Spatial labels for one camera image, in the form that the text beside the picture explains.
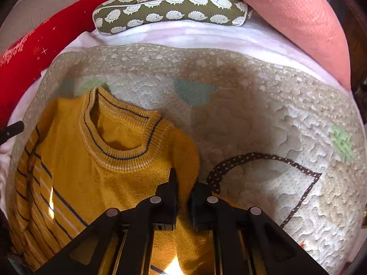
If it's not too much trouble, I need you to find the yellow striped knit sweater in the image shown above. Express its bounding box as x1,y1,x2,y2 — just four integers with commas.
8,87,214,274

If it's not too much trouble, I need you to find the red long pillow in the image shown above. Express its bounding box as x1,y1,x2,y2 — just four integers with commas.
0,0,107,129

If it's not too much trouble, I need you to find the beige patchwork quilt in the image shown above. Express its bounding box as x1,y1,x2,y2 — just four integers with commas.
10,44,366,274

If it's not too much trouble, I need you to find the green hedgehog print pillow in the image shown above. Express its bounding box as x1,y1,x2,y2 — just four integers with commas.
92,0,253,35

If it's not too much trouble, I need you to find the pink textured pillow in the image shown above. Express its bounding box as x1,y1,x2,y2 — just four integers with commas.
243,0,351,89

